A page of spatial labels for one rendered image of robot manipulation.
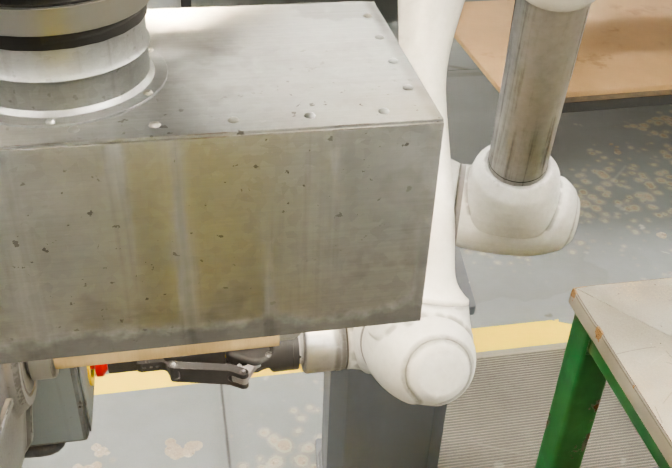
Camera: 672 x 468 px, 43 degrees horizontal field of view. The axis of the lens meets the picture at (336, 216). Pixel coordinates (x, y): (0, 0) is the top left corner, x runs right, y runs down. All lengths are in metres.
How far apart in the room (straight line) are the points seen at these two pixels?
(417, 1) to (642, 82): 2.18
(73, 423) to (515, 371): 1.65
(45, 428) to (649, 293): 0.86
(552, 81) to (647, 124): 2.63
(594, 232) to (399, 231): 2.66
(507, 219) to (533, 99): 0.26
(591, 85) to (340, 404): 1.73
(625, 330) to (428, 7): 0.53
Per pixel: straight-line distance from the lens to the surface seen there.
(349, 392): 1.76
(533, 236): 1.54
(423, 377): 0.91
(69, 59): 0.45
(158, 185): 0.45
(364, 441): 1.88
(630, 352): 1.26
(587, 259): 3.00
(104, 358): 0.72
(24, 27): 0.44
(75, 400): 1.05
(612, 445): 2.41
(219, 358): 1.10
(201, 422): 2.34
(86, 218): 0.46
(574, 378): 1.39
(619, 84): 3.19
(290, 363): 1.10
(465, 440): 2.32
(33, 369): 0.72
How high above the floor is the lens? 1.74
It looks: 35 degrees down
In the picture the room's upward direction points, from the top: 2 degrees clockwise
